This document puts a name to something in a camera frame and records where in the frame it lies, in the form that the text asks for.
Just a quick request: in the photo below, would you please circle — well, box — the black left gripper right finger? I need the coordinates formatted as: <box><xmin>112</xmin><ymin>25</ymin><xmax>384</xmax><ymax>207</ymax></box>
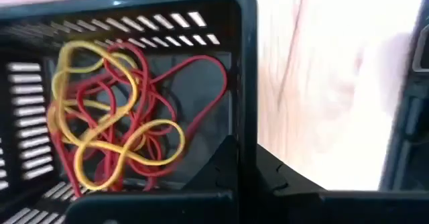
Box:
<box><xmin>257</xmin><ymin>144</ymin><xmax>429</xmax><ymax>224</ymax></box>

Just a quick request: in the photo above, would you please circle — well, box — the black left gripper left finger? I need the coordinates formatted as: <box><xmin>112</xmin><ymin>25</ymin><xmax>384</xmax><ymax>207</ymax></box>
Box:
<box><xmin>65</xmin><ymin>135</ymin><xmax>240</xmax><ymax>224</ymax></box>

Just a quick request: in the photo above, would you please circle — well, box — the yellow rubber band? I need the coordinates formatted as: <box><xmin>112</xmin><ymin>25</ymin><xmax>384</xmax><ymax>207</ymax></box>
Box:
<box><xmin>72</xmin><ymin>118</ymin><xmax>186</xmax><ymax>192</ymax></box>
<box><xmin>50</xmin><ymin>40</ymin><xmax>140</xmax><ymax>148</ymax></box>

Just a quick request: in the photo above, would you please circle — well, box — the red rubber band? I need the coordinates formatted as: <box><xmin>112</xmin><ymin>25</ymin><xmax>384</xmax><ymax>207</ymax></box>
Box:
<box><xmin>100</xmin><ymin>129</ymin><xmax>178</xmax><ymax>191</ymax></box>
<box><xmin>147</xmin><ymin>54</ymin><xmax>229</xmax><ymax>184</ymax></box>
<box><xmin>75</xmin><ymin>42</ymin><xmax>151</xmax><ymax>141</ymax></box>
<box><xmin>46</xmin><ymin>103</ymin><xmax>84</xmax><ymax>199</ymax></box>

